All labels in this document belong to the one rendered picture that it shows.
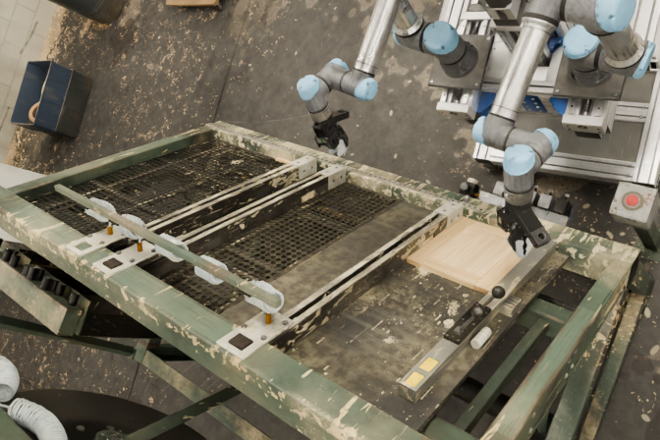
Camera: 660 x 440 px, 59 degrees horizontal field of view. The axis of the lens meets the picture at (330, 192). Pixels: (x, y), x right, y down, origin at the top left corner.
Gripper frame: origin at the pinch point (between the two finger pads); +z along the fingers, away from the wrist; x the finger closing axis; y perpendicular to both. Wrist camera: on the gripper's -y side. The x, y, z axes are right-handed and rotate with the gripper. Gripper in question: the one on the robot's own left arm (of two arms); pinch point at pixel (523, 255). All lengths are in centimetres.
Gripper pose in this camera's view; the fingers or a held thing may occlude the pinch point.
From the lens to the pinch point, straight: 177.5
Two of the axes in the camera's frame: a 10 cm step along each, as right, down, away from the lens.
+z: 2.0, 7.7, 6.0
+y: -3.9, -5.0, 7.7
